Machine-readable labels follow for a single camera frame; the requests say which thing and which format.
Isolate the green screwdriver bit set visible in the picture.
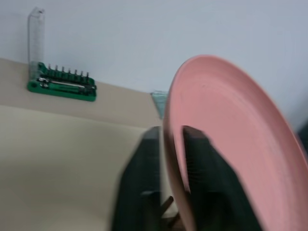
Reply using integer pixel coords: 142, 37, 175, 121
26, 62, 98, 102

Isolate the pink plate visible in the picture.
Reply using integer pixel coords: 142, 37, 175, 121
162, 54, 308, 231

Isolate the wooden dish rack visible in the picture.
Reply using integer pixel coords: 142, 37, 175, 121
160, 195, 186, 231

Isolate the clear plastic case lid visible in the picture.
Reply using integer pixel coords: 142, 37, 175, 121
27, 7, 46, 80

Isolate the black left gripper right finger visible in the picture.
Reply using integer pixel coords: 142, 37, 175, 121
180, 125, 263, 231

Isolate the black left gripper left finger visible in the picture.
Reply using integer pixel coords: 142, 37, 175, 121
113, 126, 165, 231

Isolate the dark object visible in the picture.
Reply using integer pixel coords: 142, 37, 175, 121
297, 120, 308, 154

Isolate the small teal object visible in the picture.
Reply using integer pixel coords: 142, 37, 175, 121
150, 90, 169, 118

